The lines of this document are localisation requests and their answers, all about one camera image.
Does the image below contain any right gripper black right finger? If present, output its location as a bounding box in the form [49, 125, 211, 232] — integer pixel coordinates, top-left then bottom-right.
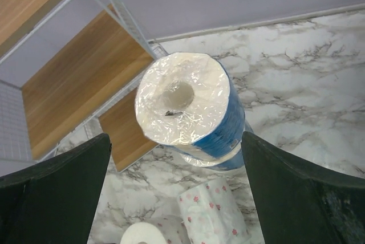
[241, 132, 364, 243]

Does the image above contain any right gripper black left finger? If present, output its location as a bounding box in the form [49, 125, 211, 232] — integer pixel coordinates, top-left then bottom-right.
[1, 133, 111, 243]

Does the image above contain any blue cartoon-face paper roll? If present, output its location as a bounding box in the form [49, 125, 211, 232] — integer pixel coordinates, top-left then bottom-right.
[174, 117, 253, 172]

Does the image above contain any white paper roll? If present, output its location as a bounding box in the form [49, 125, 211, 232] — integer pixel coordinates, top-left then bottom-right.
[119, 214, 189, 244]

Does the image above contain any pink dotted paper roll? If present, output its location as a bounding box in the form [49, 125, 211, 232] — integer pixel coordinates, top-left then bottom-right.
[177, 177, 250, 244]

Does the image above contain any white wire wooden shelf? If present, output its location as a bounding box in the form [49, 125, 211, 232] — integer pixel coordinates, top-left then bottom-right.
[1, 0, 156, 174]

